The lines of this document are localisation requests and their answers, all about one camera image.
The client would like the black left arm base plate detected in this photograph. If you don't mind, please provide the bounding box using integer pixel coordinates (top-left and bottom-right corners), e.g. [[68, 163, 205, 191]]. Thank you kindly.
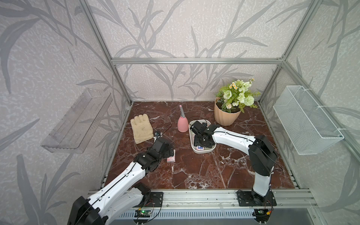
[[138, 192, 164, 208]]

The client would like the pink spray bottle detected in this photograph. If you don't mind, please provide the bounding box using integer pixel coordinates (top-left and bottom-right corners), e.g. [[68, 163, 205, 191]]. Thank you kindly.
[[177, 105, 188, 133]]

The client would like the right circuit board with wires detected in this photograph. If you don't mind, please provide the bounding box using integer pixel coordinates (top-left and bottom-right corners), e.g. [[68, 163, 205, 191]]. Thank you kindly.
[[253, 209, 272, 218]]

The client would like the aluminium cage frame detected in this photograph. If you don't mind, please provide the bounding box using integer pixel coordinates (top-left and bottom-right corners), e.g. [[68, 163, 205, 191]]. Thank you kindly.
[[86, 1, 360, 225]]

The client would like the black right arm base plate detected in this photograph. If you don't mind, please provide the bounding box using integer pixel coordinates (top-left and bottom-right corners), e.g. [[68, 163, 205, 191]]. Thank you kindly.
[[236, 190, 277, 207]]

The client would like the cream fabric work glove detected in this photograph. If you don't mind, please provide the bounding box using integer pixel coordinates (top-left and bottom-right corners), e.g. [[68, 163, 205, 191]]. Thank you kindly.
[[130, 114, 153, 144]]

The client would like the white wire mesh basket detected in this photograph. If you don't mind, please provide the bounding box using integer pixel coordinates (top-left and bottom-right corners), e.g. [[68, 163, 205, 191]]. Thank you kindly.
[[273, 85, 344, 155]]

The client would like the clear acrylic wall shelf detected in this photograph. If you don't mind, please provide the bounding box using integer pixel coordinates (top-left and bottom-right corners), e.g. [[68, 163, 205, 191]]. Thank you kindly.
[[40, 88, 113, 154]]

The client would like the white oval storage box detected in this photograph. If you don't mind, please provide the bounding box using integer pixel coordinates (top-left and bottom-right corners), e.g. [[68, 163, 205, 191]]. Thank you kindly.
[[188, 119, 217, 154]]

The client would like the green circuit board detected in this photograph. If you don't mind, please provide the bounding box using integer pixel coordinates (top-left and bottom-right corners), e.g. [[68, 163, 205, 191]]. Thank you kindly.
[[134, 209, 152, 219]]

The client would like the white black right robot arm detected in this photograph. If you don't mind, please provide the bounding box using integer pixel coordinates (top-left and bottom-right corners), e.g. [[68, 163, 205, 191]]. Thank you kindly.
[[189, 121, 278, 197]]

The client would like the beige pot with flowers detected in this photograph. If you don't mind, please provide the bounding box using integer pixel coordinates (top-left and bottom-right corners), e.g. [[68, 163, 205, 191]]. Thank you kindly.
[[214, 78, 260, 126]]

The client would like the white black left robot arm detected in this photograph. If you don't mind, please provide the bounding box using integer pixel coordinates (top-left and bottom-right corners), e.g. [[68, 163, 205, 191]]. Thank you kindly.
[[67, 137, 174, 225]]

